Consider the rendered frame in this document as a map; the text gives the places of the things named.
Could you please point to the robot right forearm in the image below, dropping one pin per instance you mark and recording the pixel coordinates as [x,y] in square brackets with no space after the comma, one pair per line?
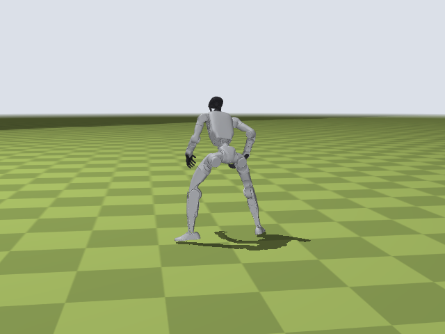
[248,146]

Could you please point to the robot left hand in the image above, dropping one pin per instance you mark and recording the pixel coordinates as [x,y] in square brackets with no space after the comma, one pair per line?
[189,159]

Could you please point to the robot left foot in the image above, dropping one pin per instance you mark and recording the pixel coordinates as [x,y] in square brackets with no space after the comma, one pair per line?
[186,236]

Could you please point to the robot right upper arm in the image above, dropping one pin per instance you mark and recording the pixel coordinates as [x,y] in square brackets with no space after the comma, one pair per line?
[250,133]

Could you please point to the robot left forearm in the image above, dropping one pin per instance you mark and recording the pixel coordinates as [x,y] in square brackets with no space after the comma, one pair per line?
[190,148]

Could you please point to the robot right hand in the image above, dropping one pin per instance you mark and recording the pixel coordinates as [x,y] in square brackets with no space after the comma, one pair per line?
[232,165]

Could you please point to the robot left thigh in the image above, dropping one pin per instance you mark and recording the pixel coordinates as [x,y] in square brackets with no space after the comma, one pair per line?
[204,169]

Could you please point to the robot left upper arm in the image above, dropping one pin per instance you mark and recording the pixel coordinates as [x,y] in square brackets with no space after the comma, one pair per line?
[199,126]

